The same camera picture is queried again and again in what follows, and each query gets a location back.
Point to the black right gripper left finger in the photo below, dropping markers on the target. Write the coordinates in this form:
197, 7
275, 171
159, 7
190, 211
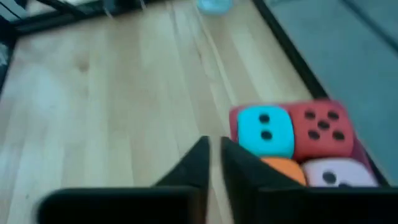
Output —
180, 202

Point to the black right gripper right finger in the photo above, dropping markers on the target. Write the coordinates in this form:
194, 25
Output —
264, 202

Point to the large orange foam die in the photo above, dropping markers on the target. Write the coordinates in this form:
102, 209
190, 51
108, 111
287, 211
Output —
289, 169

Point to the large teal foam die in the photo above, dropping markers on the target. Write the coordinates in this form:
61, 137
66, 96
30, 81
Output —
273, 146

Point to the large red foam die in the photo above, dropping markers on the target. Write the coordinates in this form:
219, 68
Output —
323, 146

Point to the pink translucent plastic bin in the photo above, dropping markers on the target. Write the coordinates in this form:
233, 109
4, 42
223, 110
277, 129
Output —
233, 121

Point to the large pink foam die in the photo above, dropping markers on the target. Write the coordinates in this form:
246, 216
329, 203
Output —
354, 171

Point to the white cylindrical container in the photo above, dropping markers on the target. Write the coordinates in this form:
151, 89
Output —
214, 6

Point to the black aluminium table frame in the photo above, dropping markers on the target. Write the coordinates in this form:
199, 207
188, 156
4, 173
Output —
295, 56

